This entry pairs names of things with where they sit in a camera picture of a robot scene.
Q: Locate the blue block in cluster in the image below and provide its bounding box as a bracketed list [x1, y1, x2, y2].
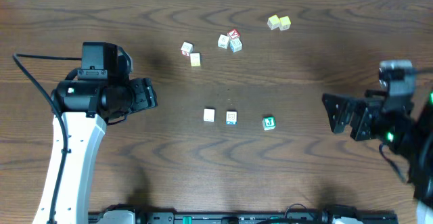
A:
[229, 38, 243, 53]

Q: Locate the plain white block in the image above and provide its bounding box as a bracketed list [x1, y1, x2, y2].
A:
[203, 108, 215, 122]

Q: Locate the yellow block near centre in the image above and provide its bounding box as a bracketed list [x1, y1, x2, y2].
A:
[189, 53, 201, 67]

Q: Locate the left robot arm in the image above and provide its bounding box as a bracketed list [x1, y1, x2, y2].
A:
[33, 42, 157, 223]

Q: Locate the white red block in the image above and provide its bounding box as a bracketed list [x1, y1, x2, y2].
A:
[181, 42, 193, 57]

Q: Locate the green J block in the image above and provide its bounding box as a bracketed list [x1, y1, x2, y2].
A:
[263, 116, 276, 131]

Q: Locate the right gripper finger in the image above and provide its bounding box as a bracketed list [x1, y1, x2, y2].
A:
[350, 100, 375, 141]
[322, 93, 359, 134]

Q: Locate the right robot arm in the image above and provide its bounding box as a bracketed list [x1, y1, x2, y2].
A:
[322, 89, 432, 211]

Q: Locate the left black cable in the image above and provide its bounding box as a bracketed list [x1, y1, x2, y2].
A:
[12, 53, 84, 224]

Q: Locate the yellow block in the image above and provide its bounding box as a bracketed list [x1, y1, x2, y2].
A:
[279, 16, 291, 31]
[189, 53, 201, 67]
[267, 15, 280, 30]

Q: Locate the right black cable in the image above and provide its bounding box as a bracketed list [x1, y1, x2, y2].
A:
[378, 64, 433, 184]

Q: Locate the white block in cluster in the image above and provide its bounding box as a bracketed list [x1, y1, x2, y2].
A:
[217, 35, 229, 49]

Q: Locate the red A block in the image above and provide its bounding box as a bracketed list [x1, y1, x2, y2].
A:
[227, 28, 240, 40]

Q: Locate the yellow block far left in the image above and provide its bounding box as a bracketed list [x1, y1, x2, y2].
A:
[267, 15, 280, 30]

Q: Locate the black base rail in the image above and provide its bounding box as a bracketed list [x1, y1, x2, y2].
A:
[88, 204, 398, 224]

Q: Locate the black cable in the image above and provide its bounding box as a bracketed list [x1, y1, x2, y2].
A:
[12, 53, 84, 224]
[378, 64, 433, 184]

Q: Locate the blue X block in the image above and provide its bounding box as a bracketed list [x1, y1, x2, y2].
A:
[226, 111, 237, 125]

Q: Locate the yellow block far right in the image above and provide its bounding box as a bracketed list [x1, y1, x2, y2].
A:
[279, 16, 291, 31]

